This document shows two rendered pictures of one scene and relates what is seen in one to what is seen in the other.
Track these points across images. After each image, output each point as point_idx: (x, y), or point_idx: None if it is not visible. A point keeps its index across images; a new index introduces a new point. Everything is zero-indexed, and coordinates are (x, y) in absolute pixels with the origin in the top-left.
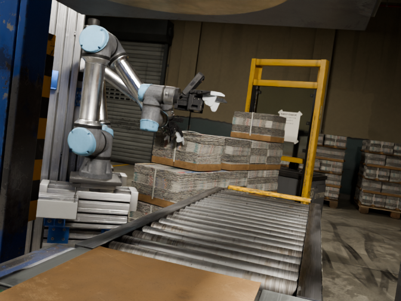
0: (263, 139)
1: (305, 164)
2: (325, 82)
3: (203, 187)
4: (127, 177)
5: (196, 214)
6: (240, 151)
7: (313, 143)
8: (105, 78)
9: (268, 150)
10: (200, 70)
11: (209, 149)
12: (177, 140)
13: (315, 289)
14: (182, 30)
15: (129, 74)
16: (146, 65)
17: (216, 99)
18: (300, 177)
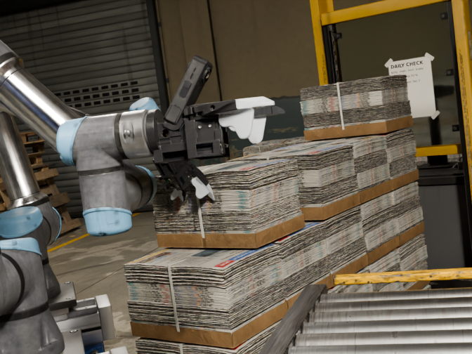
0: (372, 130)
1: (465, 154)
2: None
3: (279, 277)
4: (141, 241)
5: None
6: (334, 174)
7: (471, 109)
8: (5, 109)
9: (388, 151)
10: (218, 17)
11: (270, 194)
12: (198, 194)
13: None
14: None
15: (34, 103)
16: (123, 35)
17: (255, 112)
18: (460, 179)
